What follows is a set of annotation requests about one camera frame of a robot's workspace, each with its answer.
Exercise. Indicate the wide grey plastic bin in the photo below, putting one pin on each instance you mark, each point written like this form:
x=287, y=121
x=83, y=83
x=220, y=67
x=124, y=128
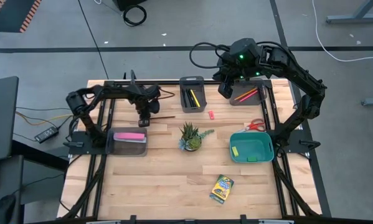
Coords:
x=127, y=149

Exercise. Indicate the green eraser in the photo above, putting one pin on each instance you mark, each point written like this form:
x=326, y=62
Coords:
x=252, y=159

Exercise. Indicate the succulent plant in black pot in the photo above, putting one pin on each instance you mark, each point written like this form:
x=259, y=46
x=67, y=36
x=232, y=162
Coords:
x=190, y=140

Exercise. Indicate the pink eraser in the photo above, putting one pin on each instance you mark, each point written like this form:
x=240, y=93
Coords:
x=211, y=115

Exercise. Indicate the yellow highlighter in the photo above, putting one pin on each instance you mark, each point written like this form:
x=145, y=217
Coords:
x=195, y=98

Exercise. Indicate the dark brown pencil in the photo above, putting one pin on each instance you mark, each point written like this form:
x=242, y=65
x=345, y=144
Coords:
x=162, y=118

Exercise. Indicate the grey office desk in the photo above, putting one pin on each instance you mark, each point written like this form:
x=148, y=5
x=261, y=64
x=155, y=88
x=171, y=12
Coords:
x=5, y=174

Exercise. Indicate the black computer mouse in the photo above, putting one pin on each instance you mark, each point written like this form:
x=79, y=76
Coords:
x=4, y=210

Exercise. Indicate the long grey metal table foot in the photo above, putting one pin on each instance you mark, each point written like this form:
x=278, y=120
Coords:
x=357, y=18

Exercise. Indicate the black equipment box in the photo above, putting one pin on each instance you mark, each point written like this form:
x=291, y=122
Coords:
x=127, y=3

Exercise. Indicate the small grey plastic bin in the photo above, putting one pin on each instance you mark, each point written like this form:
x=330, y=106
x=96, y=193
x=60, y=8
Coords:
x=254, y=101
x=203, y=107

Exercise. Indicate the black mat with orange stripes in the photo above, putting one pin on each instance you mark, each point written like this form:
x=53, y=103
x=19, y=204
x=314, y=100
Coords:
x=12, y=12

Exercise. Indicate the teal plastic bin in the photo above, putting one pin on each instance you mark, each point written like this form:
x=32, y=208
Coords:
x=251, y=146

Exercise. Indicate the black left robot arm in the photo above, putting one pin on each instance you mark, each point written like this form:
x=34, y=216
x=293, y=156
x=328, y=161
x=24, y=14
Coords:
x=111, y=91

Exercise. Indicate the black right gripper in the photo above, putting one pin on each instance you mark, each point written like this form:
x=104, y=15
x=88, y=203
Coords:
x=242, y=62

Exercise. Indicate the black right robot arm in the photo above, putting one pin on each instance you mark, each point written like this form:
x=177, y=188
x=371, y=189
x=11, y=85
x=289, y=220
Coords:
x=298, y=73

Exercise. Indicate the black power adapter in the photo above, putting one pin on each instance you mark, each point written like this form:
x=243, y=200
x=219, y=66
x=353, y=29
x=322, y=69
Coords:
x=46, y=134

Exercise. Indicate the yellow green crayon box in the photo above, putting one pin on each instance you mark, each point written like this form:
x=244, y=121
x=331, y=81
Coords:
x=222, y=189

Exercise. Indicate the dark grey desk panel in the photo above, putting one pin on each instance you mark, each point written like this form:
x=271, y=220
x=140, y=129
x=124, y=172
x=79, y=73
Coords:
x=1, y=118

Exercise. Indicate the black metal table frame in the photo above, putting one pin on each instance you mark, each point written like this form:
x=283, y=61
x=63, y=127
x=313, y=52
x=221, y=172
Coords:
x=170, y=82

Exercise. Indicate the pink marker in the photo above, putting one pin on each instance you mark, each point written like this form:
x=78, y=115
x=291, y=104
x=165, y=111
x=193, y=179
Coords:
x=248, y=96

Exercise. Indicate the table edge camera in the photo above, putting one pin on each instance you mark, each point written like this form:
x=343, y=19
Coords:
x=189, y=221

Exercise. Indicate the yellow eraser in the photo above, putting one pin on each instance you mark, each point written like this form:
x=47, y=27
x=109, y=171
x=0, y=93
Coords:
x=235, y=151

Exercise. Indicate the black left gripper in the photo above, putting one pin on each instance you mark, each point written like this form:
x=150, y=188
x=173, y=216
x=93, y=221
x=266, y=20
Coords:
x=144, y=99

